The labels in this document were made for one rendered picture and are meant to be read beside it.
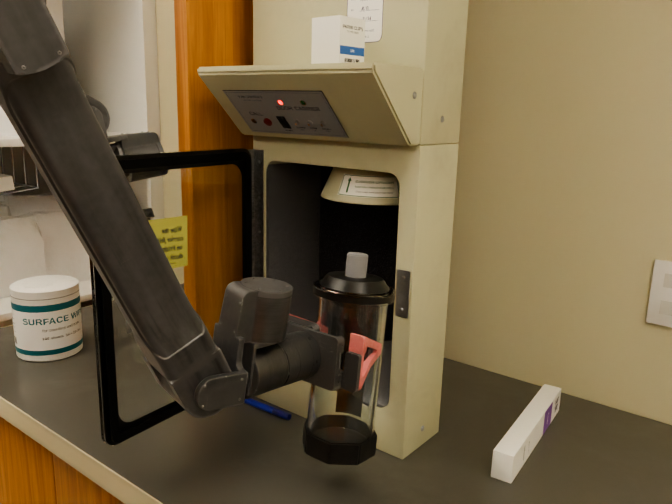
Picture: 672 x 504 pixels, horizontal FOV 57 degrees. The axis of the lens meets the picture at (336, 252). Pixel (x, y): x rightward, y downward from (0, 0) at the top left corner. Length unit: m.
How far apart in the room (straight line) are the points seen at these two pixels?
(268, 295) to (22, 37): 0.33
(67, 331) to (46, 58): 0.96
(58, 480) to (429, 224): 0.78
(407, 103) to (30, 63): 0.48
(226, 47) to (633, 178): 0.73
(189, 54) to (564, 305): 0.81
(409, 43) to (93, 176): 0.48
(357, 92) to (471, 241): 0.60
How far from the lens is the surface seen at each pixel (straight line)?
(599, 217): 1.21
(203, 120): 1.04
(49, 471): 1.26
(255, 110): 0.95
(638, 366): 1.26
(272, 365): 0.68
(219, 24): 1.08
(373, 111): 0.81
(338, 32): 0.83
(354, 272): 0.80
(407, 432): 0.98
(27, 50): 0.48
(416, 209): 0.86
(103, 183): 0.54
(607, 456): 1.10
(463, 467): 0.99
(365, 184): 0.94
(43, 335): 1.38
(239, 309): 0.64
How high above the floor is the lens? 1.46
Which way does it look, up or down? 13 degrees down
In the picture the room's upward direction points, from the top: 2 degrees clockwise
